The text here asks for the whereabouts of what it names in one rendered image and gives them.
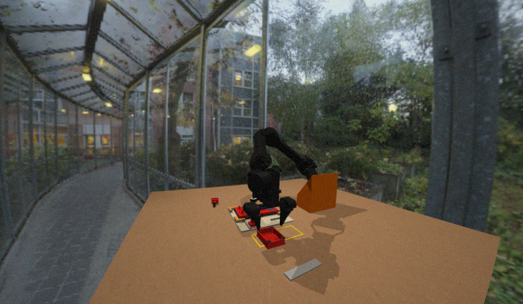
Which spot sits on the grey flat bar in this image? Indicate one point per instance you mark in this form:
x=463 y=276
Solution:
x=302 y=269

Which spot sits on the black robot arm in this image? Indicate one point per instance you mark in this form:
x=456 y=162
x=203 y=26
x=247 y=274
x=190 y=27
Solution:
x=259 y=178

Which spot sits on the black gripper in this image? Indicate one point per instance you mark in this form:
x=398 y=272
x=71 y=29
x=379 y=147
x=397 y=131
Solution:
x=270 y=200

